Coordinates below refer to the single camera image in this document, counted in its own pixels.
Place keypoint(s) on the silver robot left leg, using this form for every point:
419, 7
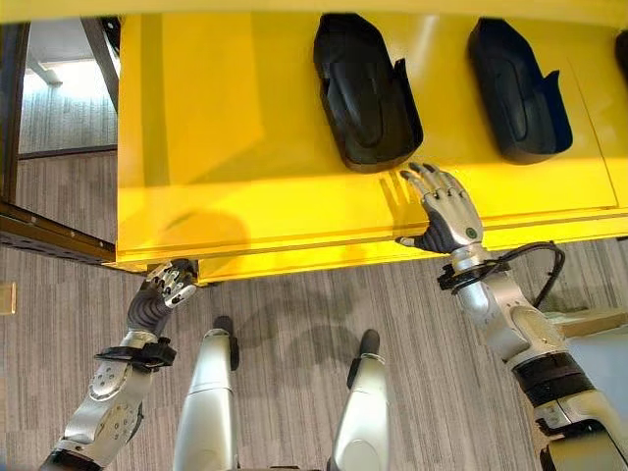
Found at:
208, 397

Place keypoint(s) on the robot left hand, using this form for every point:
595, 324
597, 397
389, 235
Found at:
147, 306

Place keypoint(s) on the yellow metal shelf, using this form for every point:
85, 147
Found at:
294, 147

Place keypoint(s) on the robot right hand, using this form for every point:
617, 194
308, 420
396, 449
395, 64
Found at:
454, 216

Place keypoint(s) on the silver robot right leg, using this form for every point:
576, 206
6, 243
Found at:
363, 402

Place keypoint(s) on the silver robot leg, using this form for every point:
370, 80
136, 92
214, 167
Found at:
208, 397
363, 402

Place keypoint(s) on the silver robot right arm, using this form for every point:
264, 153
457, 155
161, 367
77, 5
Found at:
535, 353

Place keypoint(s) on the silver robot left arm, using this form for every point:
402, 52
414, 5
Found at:
105, 397

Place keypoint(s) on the dark brown metal rack frame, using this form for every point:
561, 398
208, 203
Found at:
29, 147

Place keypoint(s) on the black sole-shaped part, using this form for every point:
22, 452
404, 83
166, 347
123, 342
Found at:
365, 93
517, 93

